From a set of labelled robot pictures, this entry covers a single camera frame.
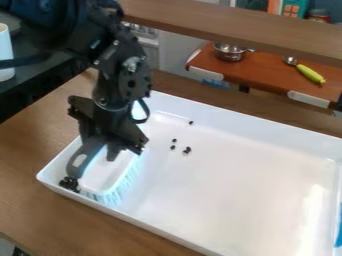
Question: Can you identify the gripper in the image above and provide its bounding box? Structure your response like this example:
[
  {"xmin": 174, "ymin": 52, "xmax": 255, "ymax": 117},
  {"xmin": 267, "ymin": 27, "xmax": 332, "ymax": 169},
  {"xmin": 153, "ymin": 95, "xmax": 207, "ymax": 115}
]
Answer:
[{"xmin": 65, "ymin": 95, "xmax": 151, "ymax": 180}]

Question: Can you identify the pile of black bits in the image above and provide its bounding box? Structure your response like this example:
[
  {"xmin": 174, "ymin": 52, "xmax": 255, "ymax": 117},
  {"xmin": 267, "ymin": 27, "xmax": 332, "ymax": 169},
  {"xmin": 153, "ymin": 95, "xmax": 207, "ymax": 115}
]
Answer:
[
  {"xmin": 168, "ymin": 119, "xmax": 197, "ymax": 157},
  {"xmin": 57, "ymin": 176, "xmax": 83, "ymax": 195}
]

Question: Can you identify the white tray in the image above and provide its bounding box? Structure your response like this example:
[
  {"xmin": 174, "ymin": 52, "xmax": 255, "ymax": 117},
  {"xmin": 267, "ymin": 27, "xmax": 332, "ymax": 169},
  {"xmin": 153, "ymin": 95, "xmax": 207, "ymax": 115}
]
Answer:
[{"xmin": 36, "ymin": 89, "xmax": 342, "ymax": 256}]

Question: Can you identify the white cup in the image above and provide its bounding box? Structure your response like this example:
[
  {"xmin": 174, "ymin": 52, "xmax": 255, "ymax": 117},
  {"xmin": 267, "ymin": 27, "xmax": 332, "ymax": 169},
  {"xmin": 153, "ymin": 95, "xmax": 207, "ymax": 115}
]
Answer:
[{"xmin": 0, "ymin": 22, "xmax": 18, "ymax": 83}]

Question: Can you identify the silver pot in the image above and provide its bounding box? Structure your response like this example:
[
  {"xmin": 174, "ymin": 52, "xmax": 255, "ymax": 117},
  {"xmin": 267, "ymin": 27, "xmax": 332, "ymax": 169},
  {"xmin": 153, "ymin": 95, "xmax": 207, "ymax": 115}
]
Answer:
[{"xmin": 211, "ymin": 40, "xmax": 257, "ymax": 63}]

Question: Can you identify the small brown table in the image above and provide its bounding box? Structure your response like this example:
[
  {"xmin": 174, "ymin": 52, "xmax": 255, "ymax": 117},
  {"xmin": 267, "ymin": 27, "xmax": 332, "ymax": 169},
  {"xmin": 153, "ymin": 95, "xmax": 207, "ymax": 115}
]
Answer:
[{"xmin": 184, "ymin": 41, "xmax": 342, "ymax": 111}]

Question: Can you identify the wooden board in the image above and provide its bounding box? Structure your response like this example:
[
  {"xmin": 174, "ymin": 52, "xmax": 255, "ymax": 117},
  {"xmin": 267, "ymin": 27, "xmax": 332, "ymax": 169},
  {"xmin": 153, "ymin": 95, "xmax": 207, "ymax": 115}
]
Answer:
[{"xmin": 116, "ymin": 0, "xmax": 342, "ymax": 68}]

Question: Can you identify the red can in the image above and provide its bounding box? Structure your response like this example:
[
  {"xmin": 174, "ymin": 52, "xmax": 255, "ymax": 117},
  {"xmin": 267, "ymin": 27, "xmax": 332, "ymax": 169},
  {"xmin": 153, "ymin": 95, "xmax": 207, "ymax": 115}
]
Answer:
[{"xmin": 305, "ymin": 8, "xmax": 333, "ymax": 25}]

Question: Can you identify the yellow handled spoon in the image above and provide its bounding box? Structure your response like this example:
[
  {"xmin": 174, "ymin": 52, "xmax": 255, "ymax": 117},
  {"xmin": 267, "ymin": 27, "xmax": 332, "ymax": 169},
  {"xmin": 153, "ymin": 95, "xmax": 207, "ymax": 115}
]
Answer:
[{"xmin": 281, "ymin": 55, "xmax": 328, "ymax": 85}]

